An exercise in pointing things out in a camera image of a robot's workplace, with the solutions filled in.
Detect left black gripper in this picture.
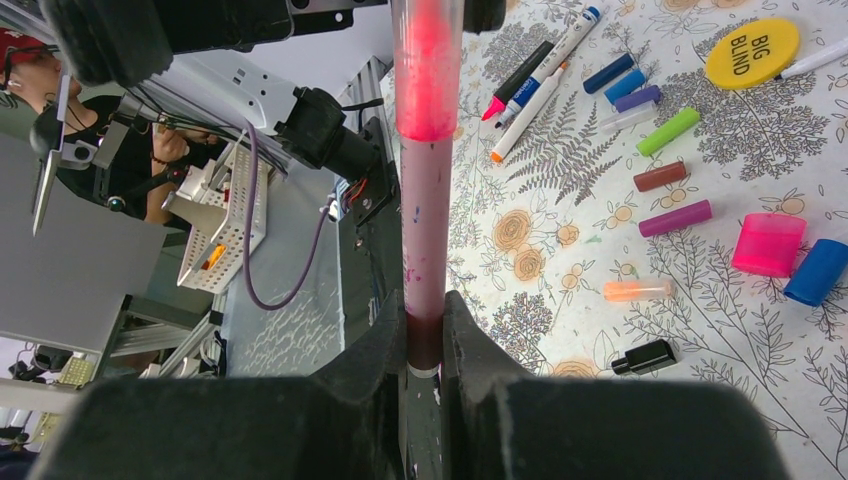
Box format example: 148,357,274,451
39,0,508,87

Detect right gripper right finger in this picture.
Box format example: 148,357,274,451
441,291,789,479

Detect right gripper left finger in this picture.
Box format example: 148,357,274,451
30,292,406,479

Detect black pen cap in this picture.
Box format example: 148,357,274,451
611,339,677,375

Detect light orange pen cap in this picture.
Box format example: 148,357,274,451
602,279,675,303

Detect brown pen cap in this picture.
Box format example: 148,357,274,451
633,161,687,192

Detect magenta pen cap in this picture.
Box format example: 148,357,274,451
638,200,713,238

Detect orange tip white pen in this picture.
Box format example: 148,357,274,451
490,61,568,163

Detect clear pink pen cap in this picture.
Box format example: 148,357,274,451
390,0,464,142

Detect pink pen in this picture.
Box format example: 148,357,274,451
390,0,465,379

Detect pink highlighter cap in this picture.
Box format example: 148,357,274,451
731,213,807,278

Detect blue whiteboard marker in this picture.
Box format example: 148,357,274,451
495,6,601,128

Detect black pink highlighter marker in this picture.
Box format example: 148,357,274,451
481,41,554,121

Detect blue marker cap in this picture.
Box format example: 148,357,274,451
784,239,847,307

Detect green pen cap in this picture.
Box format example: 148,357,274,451
636,107,701,157

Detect purple pen cap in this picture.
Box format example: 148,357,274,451
613,85,662,113

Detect dark blue pen cap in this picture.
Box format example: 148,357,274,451
583,53,635,94

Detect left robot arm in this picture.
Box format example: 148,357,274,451
1,1,506,221

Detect person in background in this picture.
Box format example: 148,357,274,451
1,28,225,232

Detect white perforated box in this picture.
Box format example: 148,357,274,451
162,145,269,294

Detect floral table mat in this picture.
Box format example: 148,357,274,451
448,1,847,479

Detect yellow big blind chip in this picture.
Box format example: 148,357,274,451
704,18,801,90

